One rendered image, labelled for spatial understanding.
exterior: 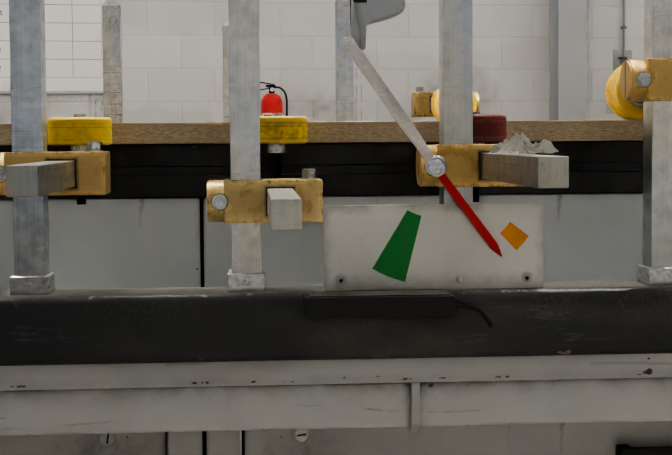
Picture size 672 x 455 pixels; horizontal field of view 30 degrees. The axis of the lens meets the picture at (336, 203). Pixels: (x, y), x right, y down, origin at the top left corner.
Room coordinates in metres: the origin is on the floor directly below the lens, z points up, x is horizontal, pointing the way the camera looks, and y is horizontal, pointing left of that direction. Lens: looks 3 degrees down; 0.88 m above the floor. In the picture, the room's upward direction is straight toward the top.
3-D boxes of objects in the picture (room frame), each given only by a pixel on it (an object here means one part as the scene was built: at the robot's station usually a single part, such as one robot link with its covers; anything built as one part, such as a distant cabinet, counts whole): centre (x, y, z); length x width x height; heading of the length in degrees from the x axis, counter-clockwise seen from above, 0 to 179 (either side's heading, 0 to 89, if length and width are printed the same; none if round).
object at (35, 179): (1.40, 0.31, 0.84); 0.43 x 0.03 x 0.04; 4
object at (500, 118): (1.59, -0.18, 0.85); 0.08 x 0.08 x 0.11
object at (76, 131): (1.60, 0.33, 0.85); 0.08 x 0.08 x 0.11
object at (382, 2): (1.39, -0.05, 1.02); 0.06 x 0.03 x 0.09; 94
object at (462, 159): (1.50, -0.17, 0.85); 0.13 x 0.06 x 0.05; 94
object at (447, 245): (1.47, -0.11, 0.75); 0.26 x 0.01 x 0.10; 94
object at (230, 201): (1.48, 0.08, 0.81); 0.13 x 0.06 x 0.05; 94
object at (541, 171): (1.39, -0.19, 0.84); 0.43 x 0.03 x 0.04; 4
